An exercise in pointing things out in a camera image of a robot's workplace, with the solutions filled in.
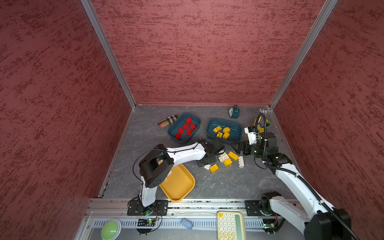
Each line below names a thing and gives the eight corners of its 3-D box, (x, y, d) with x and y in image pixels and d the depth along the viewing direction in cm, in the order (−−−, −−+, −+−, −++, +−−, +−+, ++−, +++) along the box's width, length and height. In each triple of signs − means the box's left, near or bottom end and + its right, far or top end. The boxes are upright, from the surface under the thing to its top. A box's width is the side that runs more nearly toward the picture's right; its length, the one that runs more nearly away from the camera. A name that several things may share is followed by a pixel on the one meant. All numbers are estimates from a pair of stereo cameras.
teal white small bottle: (230, 119, 114) (232, 111, 107) (228, 112, 119) (230, 104, 112) (237, 119, 114) (240, 111, 107) (235, 112, 119) (238, 104, 112)
